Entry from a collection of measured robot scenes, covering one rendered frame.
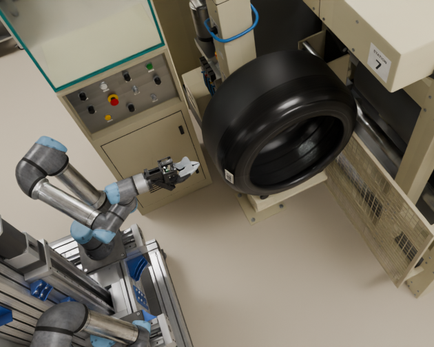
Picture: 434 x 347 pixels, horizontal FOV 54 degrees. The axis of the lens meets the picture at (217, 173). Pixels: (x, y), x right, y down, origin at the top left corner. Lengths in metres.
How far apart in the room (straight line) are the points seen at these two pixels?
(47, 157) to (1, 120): 2.41
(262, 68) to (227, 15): 0.23
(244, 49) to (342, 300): 1.60
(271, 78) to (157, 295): 1.51
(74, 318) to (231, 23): 1.15
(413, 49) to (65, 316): 1.25
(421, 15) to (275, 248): 1.84
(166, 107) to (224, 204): 0.93
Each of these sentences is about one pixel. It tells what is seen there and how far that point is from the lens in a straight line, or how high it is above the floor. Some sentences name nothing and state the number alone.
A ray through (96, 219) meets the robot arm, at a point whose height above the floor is 1.24.
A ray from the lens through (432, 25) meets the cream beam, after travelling 1.28.
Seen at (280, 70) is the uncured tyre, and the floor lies 1.49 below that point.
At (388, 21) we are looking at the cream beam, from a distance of 1.28.
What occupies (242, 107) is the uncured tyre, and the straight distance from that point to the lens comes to 1.51.
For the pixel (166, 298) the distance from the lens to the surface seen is 2.55.
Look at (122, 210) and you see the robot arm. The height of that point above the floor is 1.22.
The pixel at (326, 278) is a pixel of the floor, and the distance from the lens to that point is 2.73.
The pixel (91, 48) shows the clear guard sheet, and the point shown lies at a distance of 2.00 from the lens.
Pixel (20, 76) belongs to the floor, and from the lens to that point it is 4.49.
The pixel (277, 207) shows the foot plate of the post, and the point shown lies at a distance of 2.89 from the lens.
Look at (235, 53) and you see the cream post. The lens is 1.75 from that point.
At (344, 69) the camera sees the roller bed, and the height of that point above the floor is 1.12.
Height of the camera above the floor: 2.60
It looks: 57 degrees down
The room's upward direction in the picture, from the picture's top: 17 degrees counter-clockwise
